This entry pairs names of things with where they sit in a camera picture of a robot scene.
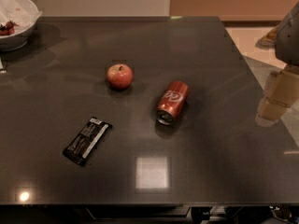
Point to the red coke can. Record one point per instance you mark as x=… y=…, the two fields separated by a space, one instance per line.
x=171 y=103

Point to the white napkin in bowl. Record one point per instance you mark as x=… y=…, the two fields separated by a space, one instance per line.
x=23 y=12

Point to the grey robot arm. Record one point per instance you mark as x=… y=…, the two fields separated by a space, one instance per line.
x=286 y=41

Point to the red fruit in bowl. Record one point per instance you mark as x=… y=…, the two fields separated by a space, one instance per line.
x=8 y=28

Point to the red apple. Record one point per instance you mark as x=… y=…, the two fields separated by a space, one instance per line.
x=119 y=76

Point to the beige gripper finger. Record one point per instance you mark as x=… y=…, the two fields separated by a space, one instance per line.
x=280 y=92

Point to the white bowl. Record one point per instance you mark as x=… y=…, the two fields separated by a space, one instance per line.
x=18 y=39

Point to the black snack bar wrapper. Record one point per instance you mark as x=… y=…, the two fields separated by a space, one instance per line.
x=82 y=146

